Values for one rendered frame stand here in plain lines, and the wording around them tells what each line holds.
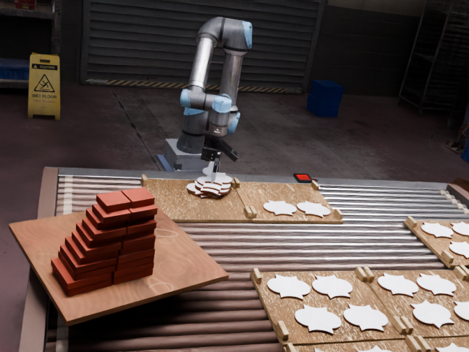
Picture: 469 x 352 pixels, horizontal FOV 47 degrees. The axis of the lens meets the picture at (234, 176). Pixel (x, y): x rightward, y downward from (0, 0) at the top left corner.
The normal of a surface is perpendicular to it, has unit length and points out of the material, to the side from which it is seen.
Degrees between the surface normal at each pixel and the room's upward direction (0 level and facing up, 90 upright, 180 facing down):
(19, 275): 0
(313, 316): 0
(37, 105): 82
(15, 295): 0
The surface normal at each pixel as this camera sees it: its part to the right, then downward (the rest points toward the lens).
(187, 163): 0.37, 0.44
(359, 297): 0.16, -0.90
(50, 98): 0.33, 0.24
